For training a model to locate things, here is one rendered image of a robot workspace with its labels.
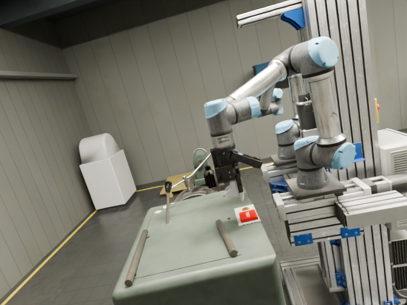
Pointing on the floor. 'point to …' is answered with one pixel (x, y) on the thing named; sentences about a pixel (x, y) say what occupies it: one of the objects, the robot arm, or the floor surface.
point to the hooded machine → (106, 172)
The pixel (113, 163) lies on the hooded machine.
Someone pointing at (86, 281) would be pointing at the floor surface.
